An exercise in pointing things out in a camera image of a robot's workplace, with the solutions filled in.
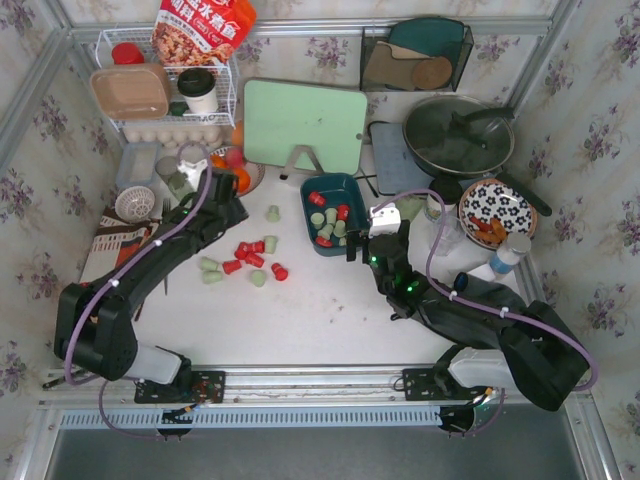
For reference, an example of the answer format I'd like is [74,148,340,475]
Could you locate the flower patterned plate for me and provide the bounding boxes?
[458,179,538,250]

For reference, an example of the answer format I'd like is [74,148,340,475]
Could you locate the grey green tumbler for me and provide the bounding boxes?
[155,156,193,201]

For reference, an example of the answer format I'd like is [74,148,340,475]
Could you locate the beige plastic container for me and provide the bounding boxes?
[90,63,171,121]

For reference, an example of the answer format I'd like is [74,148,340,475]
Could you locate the red lid jar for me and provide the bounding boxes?
[111,42,145,65]

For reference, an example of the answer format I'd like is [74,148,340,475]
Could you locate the clear plastic cup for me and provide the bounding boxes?
[434,216,465,257]

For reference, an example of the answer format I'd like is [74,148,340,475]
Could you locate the white wire rack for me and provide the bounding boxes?
[94,27,237,132]

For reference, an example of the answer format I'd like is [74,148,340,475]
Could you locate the blue grey trivet mat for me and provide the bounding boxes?
[368,121,433,196]

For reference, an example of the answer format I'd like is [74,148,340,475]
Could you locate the white cup black lid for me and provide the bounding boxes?
[177,68,219,114]

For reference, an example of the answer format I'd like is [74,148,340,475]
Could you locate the red snack bag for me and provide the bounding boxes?
[151,0,257,66]

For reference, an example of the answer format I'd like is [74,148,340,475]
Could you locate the green capsule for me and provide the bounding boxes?
[250,270,267,288]
[266,205,280,223]
[318,223,334,240]
[333,220,346,238]

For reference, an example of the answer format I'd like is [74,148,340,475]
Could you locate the clear storage box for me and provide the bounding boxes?
[116,142,161,190]

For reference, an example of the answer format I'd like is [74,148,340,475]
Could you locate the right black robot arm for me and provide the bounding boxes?
[346,220,597,411]

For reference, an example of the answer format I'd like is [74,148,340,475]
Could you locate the teal storage basket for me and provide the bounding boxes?
[300,173,369,257]

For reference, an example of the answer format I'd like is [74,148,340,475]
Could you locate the white bottle blue label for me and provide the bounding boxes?
[489,232,531,275]

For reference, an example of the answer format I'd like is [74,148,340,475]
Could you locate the red capsule number two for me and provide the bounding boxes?
[336,204,350,222]

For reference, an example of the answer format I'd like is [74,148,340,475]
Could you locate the egg tray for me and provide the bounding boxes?
[123,126,224,148]

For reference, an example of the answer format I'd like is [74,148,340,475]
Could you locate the white strainer basket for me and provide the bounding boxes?
[114,186,155,223]

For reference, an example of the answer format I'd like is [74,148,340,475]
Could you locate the red capsule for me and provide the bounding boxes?
[271,263,289,282]
[308,191,327,207]
[315,236,333,248]

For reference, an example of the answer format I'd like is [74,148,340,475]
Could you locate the green glass cup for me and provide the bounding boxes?
[395,195,425,222]

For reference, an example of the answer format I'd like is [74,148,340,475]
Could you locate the jar with black lid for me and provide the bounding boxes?
[425,176,463,221]

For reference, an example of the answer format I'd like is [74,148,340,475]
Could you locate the light green cutting board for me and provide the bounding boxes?
[242,79,368,174]

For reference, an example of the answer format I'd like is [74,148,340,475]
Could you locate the fruit plate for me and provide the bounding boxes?
[209,146,266,196]

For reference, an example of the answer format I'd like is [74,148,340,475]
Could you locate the green capsule top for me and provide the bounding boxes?
[266,205,280,223]

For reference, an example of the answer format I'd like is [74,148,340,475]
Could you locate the striped kitchen towel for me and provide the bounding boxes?
[80,208,159,283]

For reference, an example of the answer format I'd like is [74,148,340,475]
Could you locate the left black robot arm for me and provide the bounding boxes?
[53,166,248,385]

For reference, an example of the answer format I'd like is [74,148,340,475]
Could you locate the black mesh holder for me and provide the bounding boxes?
[359,16,474,92]

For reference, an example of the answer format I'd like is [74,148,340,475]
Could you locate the black frying pan with lid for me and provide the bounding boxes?
[402,95,552,217]

